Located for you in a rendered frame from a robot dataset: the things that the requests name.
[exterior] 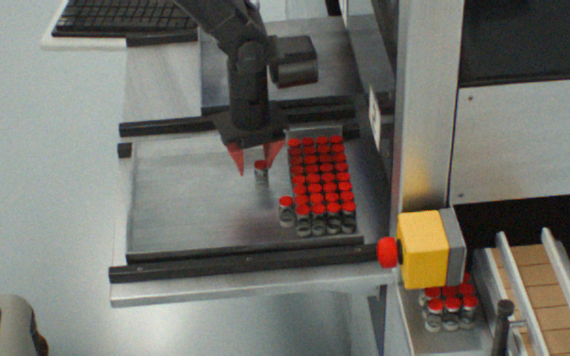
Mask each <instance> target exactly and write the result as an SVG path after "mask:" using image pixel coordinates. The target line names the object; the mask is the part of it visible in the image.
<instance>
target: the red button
mask: <svg viewBox="0 0 570 356"><path fill-rule="evenodd" d="M377 252H378V260H379V263H380V265H381V266H382V267H383V268H395V267H397V265H398V256H399V248H397V245H396V241H395V238H394V237H393V236H392V237H383V238H381V239H380V240H379V243H378V247H377Z"/></svg>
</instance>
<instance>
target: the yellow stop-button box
mask: <svg viewBox="0 0 570 356"><path fill-rule="evenodd" d="M397 222H398V227H397V244H396V245H397V248H399V256H398V262H399V269H400V273H401V278H402V282H403V285H404V287H405V288H406V289H412V288H422V287H434V286H444V285H446V286H453V285H459V284H460V280H461V272H462V262H463V255H464V243H463V240H462V238H461V235H460V231H459V228H458V225H457V222H456V219H455V216H454V213H453V210H452V209H450V208H448V209H440V210H439V212H438V211H436V210H432V211H422V212H410V213H400V214H398V218H397Z"/></svg>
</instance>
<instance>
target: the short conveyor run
mask: <svg viewBox="0 0 570 356"><path fill-rule="evenodd" d="M541 240H542V243H543V244H537V245H527V246H515V247H509V244H508V241H507V239H505V236H504V233H503V232H499V233H496V241H495V242H496V244H497V248H492V249H491V248H484V250H483V248H476V249H475V251H474V252H473V259H472V267H471V268H470V275H469V280H471V279H473V281H472V282H474V285H475V288H476V291H477V294H478V298H479V301H480V306H481V309H482V312H483V315H484V318H485V321H486V324H487V327H488V331H489V333H490V336H491V339H492V343H493V345H492V352H491V356H570V262H569V260H568V258H567V255H566V252H565V250H564V248H563V246H562V243H561V241H555V240H554V237H553V235H552V233H551V231H550V229H549V228H548V229H547V228H543V229H542V234H541Z"/></svg>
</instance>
